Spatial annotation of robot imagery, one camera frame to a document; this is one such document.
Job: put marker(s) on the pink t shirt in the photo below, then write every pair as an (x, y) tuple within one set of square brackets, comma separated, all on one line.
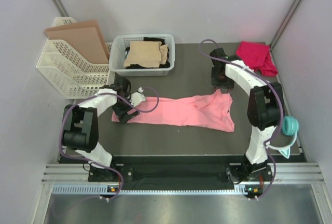
[(207, 111)]

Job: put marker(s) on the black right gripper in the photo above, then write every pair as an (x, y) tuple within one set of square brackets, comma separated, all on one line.
[(215, 83)]

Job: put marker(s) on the white perforated file organizer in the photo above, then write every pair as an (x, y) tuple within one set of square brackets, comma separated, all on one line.
[(67, 70)]

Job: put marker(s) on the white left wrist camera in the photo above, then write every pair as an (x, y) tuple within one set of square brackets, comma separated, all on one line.
[(137, 97)]

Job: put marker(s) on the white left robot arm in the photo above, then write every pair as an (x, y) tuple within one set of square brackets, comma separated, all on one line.
[(81, 129)]

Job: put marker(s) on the teal cat ear headphones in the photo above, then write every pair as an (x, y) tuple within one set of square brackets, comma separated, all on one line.
[(290, 127)]

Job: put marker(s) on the red t shirt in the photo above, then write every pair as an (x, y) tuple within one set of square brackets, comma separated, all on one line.
[(257, 57)]

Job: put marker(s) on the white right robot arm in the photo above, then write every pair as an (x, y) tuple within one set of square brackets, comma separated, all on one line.
[(265, 104)]

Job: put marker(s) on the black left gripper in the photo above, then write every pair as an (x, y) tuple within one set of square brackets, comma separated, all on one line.
[(123, 115)]

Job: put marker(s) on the white plastic basket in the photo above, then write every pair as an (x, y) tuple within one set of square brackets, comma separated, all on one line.
[(118, 49)]

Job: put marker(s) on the black garment in basket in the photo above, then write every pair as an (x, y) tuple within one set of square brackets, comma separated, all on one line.
[(153, 40)]

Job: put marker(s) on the brown cardboard folder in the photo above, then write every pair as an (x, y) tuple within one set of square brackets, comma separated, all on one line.
[(85, 37)]

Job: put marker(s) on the beige folded garment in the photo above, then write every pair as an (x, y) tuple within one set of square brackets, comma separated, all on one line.
[(142, 55)]

